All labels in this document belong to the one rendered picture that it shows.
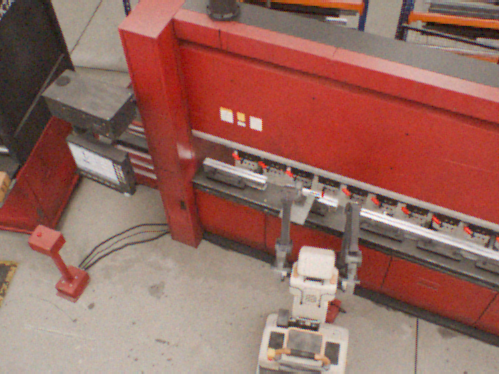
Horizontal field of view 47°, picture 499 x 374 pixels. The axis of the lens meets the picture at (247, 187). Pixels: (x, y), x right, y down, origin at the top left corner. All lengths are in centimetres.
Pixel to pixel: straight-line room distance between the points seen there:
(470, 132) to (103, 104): 207
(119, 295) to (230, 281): 93
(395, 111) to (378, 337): 210
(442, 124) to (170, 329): 268
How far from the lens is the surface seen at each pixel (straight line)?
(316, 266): 342
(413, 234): 413
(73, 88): 365
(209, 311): 478
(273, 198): 424
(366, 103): 329
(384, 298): 485
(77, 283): 498
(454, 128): 327
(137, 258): 510
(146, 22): 343
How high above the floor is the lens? 434
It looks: 53 degrees down
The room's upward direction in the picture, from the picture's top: 3 degrees counter-clockwise
